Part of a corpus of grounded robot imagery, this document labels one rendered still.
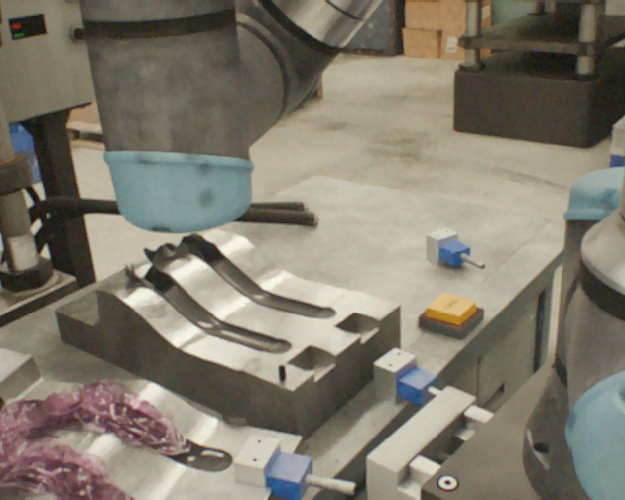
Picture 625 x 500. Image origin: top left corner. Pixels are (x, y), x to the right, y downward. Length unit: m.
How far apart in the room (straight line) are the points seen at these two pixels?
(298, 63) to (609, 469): 0.29
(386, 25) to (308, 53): 7.45
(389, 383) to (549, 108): 3.98
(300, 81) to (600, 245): 0.22
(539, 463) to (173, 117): 0.36
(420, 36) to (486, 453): 7.34
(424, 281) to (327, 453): 0.50
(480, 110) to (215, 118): 4.76
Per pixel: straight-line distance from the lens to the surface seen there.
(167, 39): 0.36
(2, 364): 1.08
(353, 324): 1.12
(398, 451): 0.69
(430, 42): 7.80
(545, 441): 0.60
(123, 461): 0.90
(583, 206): 0.49
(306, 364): 1.04
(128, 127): 0.38
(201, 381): 1.07
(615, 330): 0.36
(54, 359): 1.28
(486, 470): 0.61
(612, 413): 0.35
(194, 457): 0.93
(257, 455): 0.87
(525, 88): 4.95
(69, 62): 1.70
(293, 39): 0.47
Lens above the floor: 1.43
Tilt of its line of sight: 24 degrees down
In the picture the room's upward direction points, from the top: 4 degrees counter-clockwise
